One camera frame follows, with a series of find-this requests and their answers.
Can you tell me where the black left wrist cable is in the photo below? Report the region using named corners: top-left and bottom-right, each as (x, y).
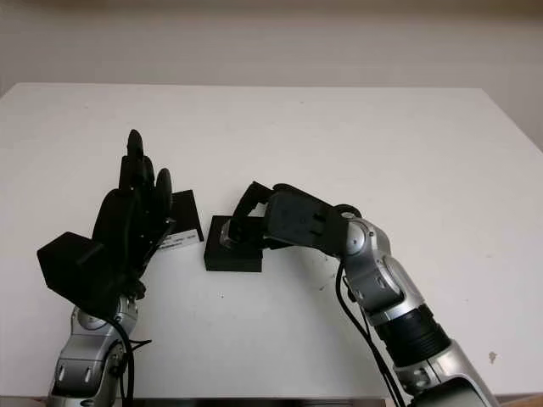
top-left (104, 315), bottom-right (154, 403)

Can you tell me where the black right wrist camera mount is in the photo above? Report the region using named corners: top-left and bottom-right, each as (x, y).
top-left (266, 190), bottom-right (351, 258)

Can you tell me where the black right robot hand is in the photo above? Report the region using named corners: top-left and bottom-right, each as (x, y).
top-left (231, 181), bottom-right (294, 252)

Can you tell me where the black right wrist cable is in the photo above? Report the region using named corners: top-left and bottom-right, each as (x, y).
top-left (336, 257), bottom-right (409, 407)

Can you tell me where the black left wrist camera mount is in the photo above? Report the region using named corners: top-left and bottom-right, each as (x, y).
top-left (36, 231), bottom-right (118, 318)

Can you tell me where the black box base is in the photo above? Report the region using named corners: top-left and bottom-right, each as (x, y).
top-left (203, 215), bottom-right (265, 273)

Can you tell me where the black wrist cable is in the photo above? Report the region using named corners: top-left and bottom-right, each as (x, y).
top-left (104, 315), bottom-right (154, 403)
top-left (336, 257), bottom-right (409, 407)

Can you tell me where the small silver depth camera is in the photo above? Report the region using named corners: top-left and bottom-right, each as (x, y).
top-left (219, 219), bottom-right (244, 248)

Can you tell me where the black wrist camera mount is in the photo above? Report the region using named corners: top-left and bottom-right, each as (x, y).
top-left (266, 190), bottom-right (351, 258)
top-left (36, 231), bottom-right (118, 318)

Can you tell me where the black RealSense box lid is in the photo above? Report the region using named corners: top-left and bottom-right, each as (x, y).
top-left (159, 188), bottom-right (204, 252)

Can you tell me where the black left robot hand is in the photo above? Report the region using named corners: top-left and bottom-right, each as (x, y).
top-left (91, 129), bottom-right (176, 303)

